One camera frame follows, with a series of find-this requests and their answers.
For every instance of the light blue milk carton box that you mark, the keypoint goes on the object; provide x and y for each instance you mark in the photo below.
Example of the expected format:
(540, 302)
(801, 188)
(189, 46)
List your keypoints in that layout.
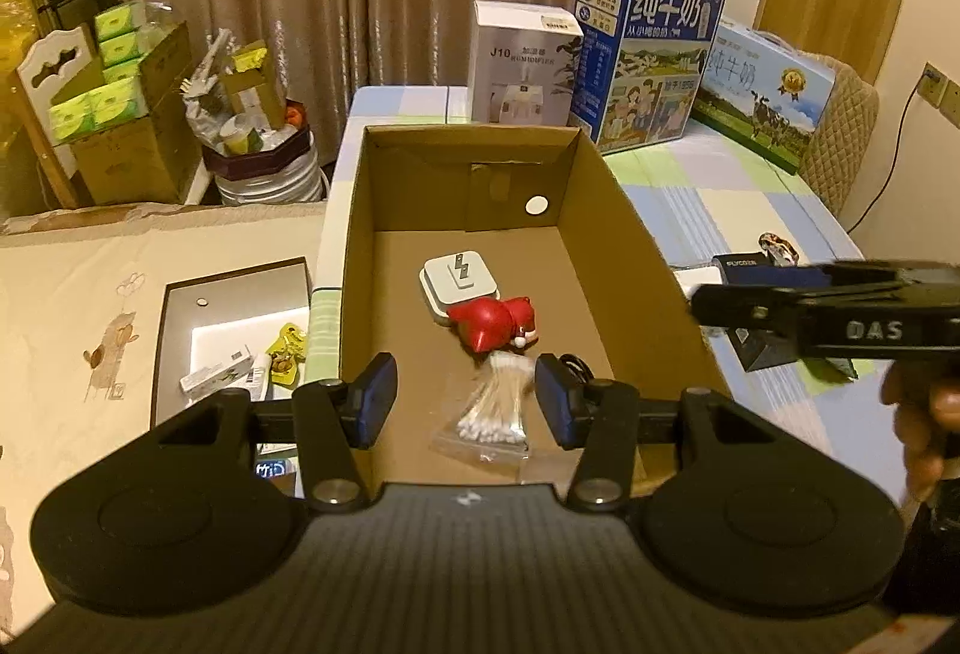
(765, 91)

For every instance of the brown cardboard box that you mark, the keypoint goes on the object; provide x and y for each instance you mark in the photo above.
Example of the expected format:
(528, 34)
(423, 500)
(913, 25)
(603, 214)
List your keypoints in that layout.
(420, 234)

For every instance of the yellow snack packet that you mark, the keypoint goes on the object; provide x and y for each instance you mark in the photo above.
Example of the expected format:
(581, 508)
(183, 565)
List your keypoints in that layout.
(289, 354)

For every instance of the yellow plastic bag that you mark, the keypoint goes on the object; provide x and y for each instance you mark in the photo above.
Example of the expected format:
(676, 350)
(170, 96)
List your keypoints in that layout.
(15, 16)

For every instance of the small white packet box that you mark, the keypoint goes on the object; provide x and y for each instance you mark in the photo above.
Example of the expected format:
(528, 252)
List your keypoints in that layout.
(217, 373)

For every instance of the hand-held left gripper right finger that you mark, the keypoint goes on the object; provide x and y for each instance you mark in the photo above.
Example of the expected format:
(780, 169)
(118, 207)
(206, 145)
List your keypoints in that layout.
(556, 399)

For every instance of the white power adapter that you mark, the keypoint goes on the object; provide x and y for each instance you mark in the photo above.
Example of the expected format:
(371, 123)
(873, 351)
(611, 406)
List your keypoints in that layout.
(457, 283)

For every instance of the wall socket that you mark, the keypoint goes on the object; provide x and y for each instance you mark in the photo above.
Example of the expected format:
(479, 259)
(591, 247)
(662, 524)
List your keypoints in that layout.
(941, 91)

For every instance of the red cartoon cat figurine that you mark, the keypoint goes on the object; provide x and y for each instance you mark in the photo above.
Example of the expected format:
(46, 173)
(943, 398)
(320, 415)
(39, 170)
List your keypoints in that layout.
(487, 320)

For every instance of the black rectangular box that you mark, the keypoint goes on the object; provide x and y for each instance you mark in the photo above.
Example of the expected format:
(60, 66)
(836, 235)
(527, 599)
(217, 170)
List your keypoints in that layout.
(765, 354)

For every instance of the white chair back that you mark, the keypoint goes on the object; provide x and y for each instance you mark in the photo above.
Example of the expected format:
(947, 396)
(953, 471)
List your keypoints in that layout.
(45, 76)

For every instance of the bag of cotton swabs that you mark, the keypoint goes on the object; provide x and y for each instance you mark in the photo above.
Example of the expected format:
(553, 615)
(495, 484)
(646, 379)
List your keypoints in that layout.
(487, 414)

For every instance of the cardboard box of green tissues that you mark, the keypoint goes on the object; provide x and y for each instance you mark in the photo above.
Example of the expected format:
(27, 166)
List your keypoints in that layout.
(120, 121)

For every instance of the quilted chair cover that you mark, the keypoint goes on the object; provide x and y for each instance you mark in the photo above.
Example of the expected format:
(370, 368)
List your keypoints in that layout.
(844, 136)

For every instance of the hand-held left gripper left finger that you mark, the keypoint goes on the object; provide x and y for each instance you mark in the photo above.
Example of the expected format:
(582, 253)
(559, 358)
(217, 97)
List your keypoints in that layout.
(375, 399)

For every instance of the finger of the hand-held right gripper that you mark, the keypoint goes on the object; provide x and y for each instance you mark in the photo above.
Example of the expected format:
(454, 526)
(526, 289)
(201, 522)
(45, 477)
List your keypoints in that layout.
(742, 309)

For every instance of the full trash bin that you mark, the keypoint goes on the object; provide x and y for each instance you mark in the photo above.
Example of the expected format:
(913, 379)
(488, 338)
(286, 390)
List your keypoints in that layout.
(262, 151)

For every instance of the white humidifier box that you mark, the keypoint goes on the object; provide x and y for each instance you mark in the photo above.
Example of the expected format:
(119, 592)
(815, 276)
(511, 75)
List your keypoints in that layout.
(525, 61)

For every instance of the person's right hand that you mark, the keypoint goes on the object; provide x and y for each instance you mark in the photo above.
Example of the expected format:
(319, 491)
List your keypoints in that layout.
(919, 421)

